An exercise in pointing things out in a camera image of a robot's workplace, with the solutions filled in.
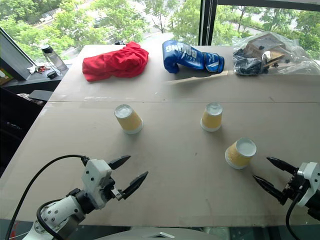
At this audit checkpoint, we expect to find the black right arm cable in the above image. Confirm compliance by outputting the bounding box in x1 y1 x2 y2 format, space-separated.
285 186 307 240

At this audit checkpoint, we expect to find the red and white keys bundle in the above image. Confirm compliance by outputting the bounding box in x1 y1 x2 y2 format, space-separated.
26 64 50 75

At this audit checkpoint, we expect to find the clear plastic bag of parts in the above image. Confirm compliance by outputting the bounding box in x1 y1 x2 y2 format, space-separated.
231 31 320 77

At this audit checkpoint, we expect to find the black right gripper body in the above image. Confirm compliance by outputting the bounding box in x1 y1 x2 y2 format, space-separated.
281 167 307 200

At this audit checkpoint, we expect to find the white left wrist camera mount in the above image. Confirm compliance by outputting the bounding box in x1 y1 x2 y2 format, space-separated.
81 158 116 210

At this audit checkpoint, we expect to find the blue boxing glove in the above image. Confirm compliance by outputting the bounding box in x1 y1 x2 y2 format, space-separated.
161 39 225 74

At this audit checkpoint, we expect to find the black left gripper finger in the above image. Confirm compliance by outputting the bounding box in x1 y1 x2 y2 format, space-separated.
107 155 132 171
121 171 149 200

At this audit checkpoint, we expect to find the yellow paper cup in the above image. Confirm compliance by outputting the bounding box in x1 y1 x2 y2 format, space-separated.
224 137 258 171
200 101 224 133
114 104 144 135

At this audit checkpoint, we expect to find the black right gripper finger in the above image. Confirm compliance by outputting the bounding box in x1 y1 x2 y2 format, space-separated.
252 175 287 206
266 156 299 175

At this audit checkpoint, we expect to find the short black left arm cable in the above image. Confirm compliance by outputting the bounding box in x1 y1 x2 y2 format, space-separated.
36 199 66 240

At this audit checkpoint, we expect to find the black window frame post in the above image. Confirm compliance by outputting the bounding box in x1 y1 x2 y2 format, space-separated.
198 0 218 47

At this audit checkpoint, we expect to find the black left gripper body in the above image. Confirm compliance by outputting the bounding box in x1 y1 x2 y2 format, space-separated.
101 177 126 201

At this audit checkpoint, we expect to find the red cloth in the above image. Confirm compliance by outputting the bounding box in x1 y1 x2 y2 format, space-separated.
82 41 150 83

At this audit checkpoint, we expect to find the dark chair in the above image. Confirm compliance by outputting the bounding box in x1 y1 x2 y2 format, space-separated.
0 87 54 176

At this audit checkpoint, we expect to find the dark side ledge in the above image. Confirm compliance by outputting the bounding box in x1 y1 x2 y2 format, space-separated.
0 63 73 95

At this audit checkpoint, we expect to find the clear water bottle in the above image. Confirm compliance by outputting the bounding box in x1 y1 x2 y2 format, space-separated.
41 44 68 73

